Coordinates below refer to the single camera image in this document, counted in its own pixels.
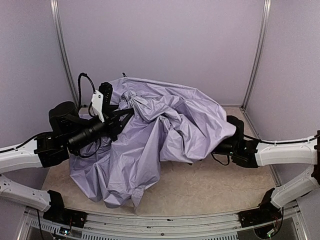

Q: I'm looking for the lilac umbrella with black lining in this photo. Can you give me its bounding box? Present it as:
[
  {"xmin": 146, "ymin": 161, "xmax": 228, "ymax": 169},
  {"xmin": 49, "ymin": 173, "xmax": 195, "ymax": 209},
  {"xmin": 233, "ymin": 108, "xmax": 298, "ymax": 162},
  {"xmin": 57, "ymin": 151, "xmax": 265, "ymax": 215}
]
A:
[{"xmin": 68, "ymin": 77, "xmax": 236, "ymax": 209}]

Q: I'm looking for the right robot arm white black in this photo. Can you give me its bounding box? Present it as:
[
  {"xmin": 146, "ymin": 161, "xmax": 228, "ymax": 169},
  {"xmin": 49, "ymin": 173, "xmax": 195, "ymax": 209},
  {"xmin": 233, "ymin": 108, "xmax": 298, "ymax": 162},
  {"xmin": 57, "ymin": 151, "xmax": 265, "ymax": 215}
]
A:
[{"xmin": 211, "ymin": 115, "xmax": 320, "ymax": 213}]

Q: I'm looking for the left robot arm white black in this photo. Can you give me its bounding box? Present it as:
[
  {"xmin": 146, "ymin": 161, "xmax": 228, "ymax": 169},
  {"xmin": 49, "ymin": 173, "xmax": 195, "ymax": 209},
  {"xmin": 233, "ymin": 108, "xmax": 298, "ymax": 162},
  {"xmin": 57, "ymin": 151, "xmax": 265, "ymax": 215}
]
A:
[{"xmin": 0, "ymin": 101, "xmax": 134, "ymax": 213}]

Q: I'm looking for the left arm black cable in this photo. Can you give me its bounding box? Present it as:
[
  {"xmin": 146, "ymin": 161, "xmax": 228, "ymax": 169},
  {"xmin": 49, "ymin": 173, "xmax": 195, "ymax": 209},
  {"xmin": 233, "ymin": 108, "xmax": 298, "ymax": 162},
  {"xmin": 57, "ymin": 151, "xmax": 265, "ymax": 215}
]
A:
[{"xmin": 77, "ymin": 72, "xmax": 97, "ymax": 118}]

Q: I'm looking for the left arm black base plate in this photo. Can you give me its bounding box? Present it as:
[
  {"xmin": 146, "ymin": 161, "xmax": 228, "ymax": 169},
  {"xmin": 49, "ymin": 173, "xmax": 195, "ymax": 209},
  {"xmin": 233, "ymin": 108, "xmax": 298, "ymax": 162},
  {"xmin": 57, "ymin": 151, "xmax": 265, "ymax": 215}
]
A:
[{"xmin": 43, "ymin": 206, "xmax": 88, "ymax": 228}]

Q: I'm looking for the aluminium corner post left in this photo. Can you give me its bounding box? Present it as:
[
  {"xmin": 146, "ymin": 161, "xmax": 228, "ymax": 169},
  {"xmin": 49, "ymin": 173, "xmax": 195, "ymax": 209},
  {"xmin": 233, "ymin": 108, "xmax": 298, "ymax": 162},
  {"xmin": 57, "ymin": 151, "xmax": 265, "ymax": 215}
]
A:
[{"xmin": 49, "ymin": 0, "xmax": 79, "ymax": 104}]

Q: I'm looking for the aluminium corner post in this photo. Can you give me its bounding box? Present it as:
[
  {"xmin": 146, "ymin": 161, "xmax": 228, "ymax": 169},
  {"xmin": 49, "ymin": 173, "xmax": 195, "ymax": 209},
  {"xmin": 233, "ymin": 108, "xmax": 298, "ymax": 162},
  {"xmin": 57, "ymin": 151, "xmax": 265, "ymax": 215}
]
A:
[
  {"xmin": 241, "ymin": 0, "xmax": 272, "ymax": 112},
  {"xmin": 49, "ymin": 0, "xmax": 79, "ymax": 104}
]

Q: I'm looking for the aluminium front rail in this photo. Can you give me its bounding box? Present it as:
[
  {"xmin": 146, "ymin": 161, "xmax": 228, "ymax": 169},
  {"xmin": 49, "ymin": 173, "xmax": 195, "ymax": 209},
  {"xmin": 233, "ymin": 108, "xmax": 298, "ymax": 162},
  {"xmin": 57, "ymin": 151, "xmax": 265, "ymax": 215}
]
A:
[{"xmin": 16, "ymin": 194, "xmax": 307, "ymax": 240}]

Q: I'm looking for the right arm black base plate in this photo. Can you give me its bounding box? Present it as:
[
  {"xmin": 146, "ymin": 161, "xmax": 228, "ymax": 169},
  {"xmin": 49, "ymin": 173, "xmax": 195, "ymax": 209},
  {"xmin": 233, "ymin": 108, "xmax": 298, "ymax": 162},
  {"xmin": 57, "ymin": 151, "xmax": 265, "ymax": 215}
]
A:
[{"xmin": 238, "ymin": 208, "xmax": 283, "ymax": 228}]

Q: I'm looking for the aluminium corner post right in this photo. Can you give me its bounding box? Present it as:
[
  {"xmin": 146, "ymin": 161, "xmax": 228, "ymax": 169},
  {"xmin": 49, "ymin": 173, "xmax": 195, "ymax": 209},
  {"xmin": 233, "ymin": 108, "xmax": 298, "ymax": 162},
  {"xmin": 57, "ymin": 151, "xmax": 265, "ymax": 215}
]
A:
[{"xmin": 241, "ymin": 0, "xmax": 272, "ymax": 112}]

